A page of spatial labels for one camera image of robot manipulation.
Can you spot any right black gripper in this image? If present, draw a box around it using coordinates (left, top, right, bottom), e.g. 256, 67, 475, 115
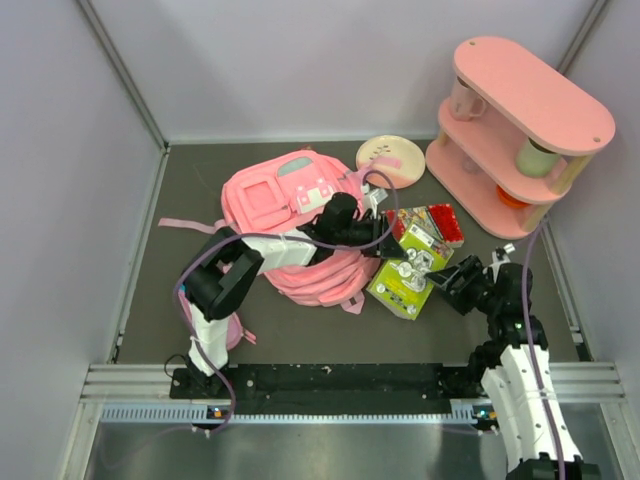
424, 253, 502, 314

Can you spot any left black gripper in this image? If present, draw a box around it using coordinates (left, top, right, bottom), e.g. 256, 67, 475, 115
334, 213, 408, 259

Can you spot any green comic book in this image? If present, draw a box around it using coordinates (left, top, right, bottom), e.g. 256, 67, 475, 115
367, 220, 454, 320

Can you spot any pink student backpack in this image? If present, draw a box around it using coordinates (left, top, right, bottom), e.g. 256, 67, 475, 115
159, 149, 383, 314

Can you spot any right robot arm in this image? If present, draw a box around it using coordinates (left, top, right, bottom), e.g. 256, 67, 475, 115
425, 248, 602, 479

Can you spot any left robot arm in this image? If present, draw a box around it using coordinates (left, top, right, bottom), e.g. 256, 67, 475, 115
174, 193, 405, 397

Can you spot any colourful patterned book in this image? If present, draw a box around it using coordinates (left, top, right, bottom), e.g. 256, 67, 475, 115
385, 206, 439, 240

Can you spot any red sponge block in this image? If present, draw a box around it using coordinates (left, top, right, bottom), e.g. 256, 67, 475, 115
428, 203, 465, 248

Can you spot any orange bowl on shelf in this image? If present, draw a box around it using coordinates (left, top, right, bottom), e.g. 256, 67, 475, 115
496, 185, 529, 209

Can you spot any pale green cup on shelf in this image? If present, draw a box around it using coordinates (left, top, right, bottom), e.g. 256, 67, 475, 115
515, 139, 560, 178

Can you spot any pink mug on shelf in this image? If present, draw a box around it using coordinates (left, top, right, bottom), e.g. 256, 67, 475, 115
449, 77, 487, 121

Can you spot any pink three-tier shelf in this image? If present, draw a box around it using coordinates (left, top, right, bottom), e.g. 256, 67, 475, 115
425, 36, 616, 240

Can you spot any purple cartoon pencil case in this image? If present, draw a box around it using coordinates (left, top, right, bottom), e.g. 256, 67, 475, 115
178, 286, 257, 351

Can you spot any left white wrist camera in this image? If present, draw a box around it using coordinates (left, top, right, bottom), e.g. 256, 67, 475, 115
361, 184, 388, 213

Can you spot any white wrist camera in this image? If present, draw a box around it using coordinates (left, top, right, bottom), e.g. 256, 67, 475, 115
492, 243, 516, 264
361, 184, 388, 213

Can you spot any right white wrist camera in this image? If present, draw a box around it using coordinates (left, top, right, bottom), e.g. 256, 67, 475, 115
492, 243, 516, 264

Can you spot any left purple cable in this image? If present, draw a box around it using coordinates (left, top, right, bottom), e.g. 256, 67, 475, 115
171, 169, 401, 434

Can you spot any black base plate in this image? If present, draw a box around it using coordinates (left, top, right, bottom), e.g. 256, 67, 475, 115
169, 363, 488, 415

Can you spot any grey slotted cable duct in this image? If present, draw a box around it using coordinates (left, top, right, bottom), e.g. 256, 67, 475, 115
101, 404, 210, 423

